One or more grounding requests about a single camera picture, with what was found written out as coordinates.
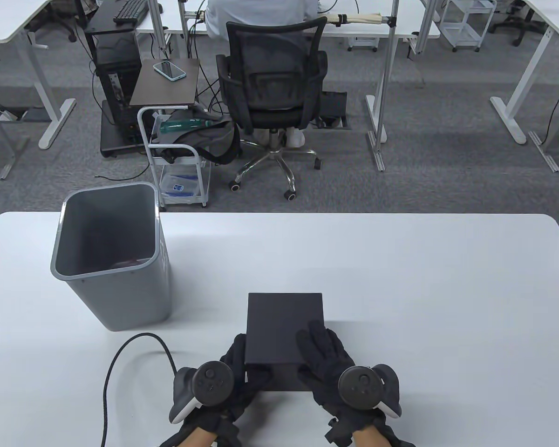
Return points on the person's right hand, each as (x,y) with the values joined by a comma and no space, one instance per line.
(326,354)

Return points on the black mesh office chair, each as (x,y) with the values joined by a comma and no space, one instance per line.
(270,118)

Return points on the person's left hand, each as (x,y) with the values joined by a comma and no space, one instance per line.
(242,386)

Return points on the aluminium floor rail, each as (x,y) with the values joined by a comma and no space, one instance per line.
(545,151)

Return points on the black computer tower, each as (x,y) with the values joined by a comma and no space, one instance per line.
(116,70)

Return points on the white power strip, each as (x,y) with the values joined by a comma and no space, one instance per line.
(9,114)

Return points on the white rolling cart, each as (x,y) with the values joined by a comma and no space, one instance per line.
(200,172)

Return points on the person's left forearm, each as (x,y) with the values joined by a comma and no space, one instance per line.
(195,440)

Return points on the black swivel chair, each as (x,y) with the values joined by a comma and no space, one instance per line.
(517,23)

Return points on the black floor box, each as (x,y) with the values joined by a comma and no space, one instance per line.
(333,104)

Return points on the black gift box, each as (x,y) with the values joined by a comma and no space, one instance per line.
(279,326)

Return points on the aluminium frame post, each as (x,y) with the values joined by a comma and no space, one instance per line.
(385,70)

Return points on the white cart base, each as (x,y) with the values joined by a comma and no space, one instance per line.
(363,43)

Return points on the grey backpack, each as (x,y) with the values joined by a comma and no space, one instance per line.
(205,137)

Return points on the black keyboard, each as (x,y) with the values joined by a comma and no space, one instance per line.
(130,11)

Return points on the green bottle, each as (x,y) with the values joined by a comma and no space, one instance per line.
(186,125)

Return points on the grey plastic trash bin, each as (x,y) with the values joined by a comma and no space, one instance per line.
(135,302)

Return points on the smartphone with teal case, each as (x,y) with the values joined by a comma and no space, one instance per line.
(170,71)

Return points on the black computer stand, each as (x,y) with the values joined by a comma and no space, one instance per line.
(107,18)

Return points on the dark brown side table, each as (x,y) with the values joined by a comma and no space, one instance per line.
(167,91)

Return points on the blue white packet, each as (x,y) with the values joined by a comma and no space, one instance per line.
(179,186)

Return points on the grey desk leg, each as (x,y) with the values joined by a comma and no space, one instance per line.
(9,153)

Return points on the grey white right hand controller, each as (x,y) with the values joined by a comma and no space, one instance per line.
(361,386)

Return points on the person's right forearm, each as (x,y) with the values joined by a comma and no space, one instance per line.
(370,440)

